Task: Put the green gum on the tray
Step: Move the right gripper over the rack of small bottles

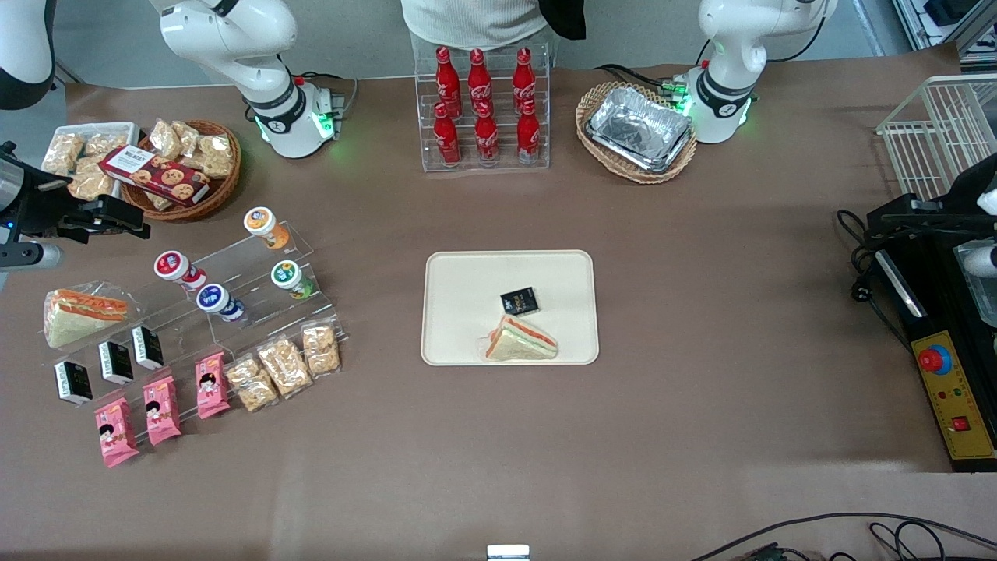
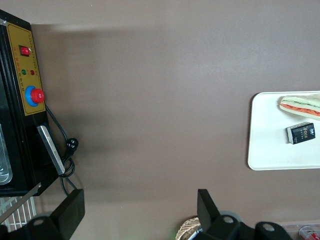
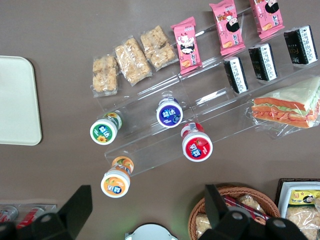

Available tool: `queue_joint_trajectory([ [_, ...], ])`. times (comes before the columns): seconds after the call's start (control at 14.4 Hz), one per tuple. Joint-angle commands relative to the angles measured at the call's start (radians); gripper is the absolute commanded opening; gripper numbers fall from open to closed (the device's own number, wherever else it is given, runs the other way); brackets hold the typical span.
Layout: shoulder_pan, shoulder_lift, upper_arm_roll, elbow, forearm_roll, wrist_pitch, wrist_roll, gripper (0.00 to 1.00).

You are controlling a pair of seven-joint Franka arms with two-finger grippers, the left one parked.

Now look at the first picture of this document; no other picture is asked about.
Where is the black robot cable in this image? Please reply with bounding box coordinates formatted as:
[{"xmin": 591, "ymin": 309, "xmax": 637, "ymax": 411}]
[
  {"xmin": 596, "ymin": 64, "xmax": 686, "ymax": 96},
  {"xmin": 292, "ymin": 72, "xmax": 359, "ymax": 118},
  {"xmin": 767, "ymin": 14, "xmax": 828, "ymax": 63}
]

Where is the blue lid gum bottle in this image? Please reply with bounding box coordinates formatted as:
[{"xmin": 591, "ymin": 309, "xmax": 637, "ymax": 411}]
[{"xmin": 196, "ymin": 284, "xmax": 246, "ymax": 323}]

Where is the white rectangular bin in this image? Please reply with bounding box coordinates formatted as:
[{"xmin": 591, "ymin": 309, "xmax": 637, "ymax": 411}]
[{"xmin": 43, "ymin": 122, "xmax": 141, "ymax": 200}]

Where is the round wicker basket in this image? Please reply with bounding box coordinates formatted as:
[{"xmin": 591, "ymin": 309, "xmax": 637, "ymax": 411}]
[
  {"xmin": 119, "ymin": 118, "xmax": 242, "ymax": 224},
  {"xmin": 576, "ymin": 81, "xmax": 699, "ymax": 185}
]

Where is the white wire basket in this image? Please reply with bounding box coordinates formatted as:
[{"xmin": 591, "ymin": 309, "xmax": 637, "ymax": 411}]
[{"xmin": 876, "ymin": 74, "xmax": 997, "ymax": 203}]

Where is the black sealing machine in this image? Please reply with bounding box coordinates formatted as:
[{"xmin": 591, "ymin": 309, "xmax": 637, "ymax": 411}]
[{"xmin": 867, "ymin": 195, "xmax": 997, "ymax": 473}]

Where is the aluminium foil tray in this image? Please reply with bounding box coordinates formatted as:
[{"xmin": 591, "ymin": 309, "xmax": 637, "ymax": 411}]
[{"xmin": 586, "ymin": 86, "xmax": 694, "ymax": 174}]

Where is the clear acrylic bottle rack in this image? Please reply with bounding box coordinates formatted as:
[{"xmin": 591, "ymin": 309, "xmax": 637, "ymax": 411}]
[{"xmin": 415, "ymin": 43, "xmax": 551, "ymax": 173}]

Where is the black tissue pack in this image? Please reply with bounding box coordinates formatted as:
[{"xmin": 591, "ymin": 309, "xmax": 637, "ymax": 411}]
[
  {"xmin": 98, "ymin": 341, "xmax": 135, "ymax": 386},
  {"xmin": 500, "ymin": 287, "xmax": 541, "ymax": 316},
  {"xmin": 54, "ymin": 360, "xmax": 93, "ymax": 407},
  {"xmin": 131, "ymin": 326, "xmax": 165, "ymax": 371}
]

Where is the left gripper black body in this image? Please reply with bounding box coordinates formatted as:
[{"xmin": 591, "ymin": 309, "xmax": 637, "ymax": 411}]
[{"xmin": 945, "ymin": 151, "xmax": 997, "ymax": 228}]

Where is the green lid gum bottle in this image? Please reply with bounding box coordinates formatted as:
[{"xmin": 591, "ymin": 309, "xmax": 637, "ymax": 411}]
[{"xmin": 270, "ymin": 261, "xmax": 317, "ymax": 301}]

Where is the clear rice cracker pack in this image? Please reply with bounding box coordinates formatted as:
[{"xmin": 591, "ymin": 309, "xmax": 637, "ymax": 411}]
[
  {"xmin": 226, "ymin": 355, "xmax": 280, "ymax": 412},
  {"xmin": 257, "ymin": 337, "xmax": 314, "ymax": 400},
  {"xmin": 301, "ymin": 321, "xmax": 343, "ymax": 379}
]

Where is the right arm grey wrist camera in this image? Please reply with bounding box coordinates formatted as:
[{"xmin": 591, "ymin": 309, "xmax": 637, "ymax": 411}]
[{"xmin": 0, "ymin": 242, "xmax": 65, "ymax": 271}]

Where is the black power cable with plug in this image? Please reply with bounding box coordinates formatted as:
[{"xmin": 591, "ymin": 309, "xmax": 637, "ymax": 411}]
[{"xmin": 836, "ymin": 209, "xmax": 912, "ymax": 351}]

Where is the red cola bottle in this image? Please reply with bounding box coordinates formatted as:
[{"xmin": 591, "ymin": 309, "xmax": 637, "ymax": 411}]
[
  {"xmin": 516, "ymin": 99, "xmax": 541, "ymax": 164},
  {"xmin": 474, "ymin": 100, "xmax": 499, "ymax": 164},
  {"xmin": 433, "ymin": 101, "xmax": 462, "ymax": 167},
  {"xmin": 468, "ymin": 48, "xmax": 493, "ymax": 108},
  {"xmin": 435, "ymin": 45, "xmax": 462, "ymax": 110},
  {"xmin": 512, "ymin": 47, "xmax": 538, "ymax": 107}
]

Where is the wrapped triangle sandwich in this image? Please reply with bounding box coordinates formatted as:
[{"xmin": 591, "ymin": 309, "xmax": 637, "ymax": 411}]
[
  {"xmin": 43, "ymin": 287, "xmax": 129, "ymax": 349},
  {"xmin": 484, "ymin": 314, "xmax": 559, "ymax": 362}
]

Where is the pink snack packet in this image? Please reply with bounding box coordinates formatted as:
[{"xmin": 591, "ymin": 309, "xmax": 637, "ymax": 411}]
[
  {"xmin": 94, "ymin": 398, "xmax": 140, "ymax": 468},
  {"xmin": 143, "ymin": 377, "xmax": 182, "ymax": 446},
  {"xmin": 195, "ymin": 352, "xmax": 232, "ymax": 420}
]

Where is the aluminium frame shelf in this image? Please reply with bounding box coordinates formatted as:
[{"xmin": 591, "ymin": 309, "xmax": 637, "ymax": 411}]
[{"xmin": 892, "ymin": 0, "xmax": 997, "ymax": 72}]

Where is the clear acrylic step riser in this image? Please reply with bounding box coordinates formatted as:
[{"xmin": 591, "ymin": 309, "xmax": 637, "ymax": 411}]
[
  {"xmin": 43, "ymin": 280, "xmax": 347, "ymax": 441},
  {"xmin": 152, "ymin": 222, "xmax": 337, "ymax": 348}
]

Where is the black fabric item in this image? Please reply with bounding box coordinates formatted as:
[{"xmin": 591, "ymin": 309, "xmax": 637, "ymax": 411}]
[{"xmin": 539, "ymin": 0, "xmax": 587, "ymax": 41}]

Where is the red cookie box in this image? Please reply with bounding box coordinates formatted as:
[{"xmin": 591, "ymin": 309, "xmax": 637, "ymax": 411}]
[{"xmin": 99, "ymin": 145, "xmax": 211, "ymax": 206}]

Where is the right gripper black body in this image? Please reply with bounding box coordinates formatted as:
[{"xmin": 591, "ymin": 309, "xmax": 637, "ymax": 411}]
[{"xmin": 0, "ymin": 158, "xmax": 88, "ymax": 243}]

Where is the red lid gum bottle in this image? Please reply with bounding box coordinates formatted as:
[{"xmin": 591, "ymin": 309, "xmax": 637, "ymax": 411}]
[{"xmin": 153, "ymin": 250, "xmax": 208, "ymax": 292}]

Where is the person in white shirt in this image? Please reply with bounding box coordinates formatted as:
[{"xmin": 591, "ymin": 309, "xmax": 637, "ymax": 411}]
[{"xmin": 401, "ymin": 0, "xmax": 550, "ymax": 49}]

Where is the black floor cable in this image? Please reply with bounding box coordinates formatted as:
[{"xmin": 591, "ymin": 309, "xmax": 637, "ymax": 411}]
[
  {"xmin": 689, "ymin": 512, "xmax": 997, "ymax": 561},
  {"xmin": 868, "ymin": 520, "xmax": 971, "ymax": 561}
]

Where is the clear plastic container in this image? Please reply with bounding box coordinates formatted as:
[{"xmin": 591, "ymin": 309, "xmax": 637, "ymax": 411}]
[{"xmin": 954, "ymin": 240, "xmax": 997, "ymax": 328}]

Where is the orange lid gum bottle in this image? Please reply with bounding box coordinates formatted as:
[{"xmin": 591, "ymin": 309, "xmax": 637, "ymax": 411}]
[{"xmin": 243, "ymin": 206, "xmax": 291, "ymax": 250}]

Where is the cream plastic serving tray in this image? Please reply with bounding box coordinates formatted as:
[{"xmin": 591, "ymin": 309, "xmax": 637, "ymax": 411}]
[{"xmin": 421, "ymin": 250, "xmax": 600, "ymax": 366}]

